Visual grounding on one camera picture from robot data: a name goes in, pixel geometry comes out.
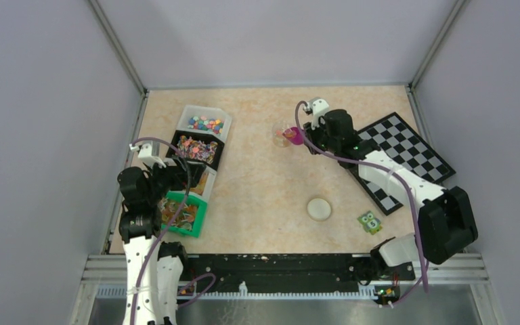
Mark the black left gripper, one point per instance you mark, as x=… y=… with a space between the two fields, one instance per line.
x=179 y=173

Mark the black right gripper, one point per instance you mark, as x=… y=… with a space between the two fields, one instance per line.
x=311 y=135

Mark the magenta plastic scoop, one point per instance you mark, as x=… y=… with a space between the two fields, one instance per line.
x=293 y=135

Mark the clear glass jar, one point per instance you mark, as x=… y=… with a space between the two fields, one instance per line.
x=277 y=136

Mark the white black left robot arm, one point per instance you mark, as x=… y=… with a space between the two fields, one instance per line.
x=154 y=267

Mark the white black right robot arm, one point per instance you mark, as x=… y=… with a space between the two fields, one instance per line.
x=443 y=219

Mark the black bin mixed candies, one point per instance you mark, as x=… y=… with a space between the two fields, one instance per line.
x=199 y=148

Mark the green bin stick candies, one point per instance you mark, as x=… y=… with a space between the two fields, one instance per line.
x=190 y=220

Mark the white bin round candies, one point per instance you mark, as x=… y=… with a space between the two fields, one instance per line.
x=205 y=120

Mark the white bin orange gummies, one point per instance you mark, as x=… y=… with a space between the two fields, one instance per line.
x=204 y=186

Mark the black white chessboard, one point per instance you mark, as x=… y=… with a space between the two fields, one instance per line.
x=403 y=144

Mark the white round jar lid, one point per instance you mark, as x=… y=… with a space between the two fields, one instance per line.
x=319 y=209

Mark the green owl number card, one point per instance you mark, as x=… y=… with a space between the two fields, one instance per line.
x=370 y=223

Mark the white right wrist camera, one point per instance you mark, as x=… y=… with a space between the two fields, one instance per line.
x=317 y=108

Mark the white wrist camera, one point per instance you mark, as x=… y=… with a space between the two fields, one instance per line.
x=149 y=154
x=317 y=108

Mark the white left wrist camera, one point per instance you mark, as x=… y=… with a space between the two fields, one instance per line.
x=149 y=154

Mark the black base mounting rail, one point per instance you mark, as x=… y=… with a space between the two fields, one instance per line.
x=292 y=273

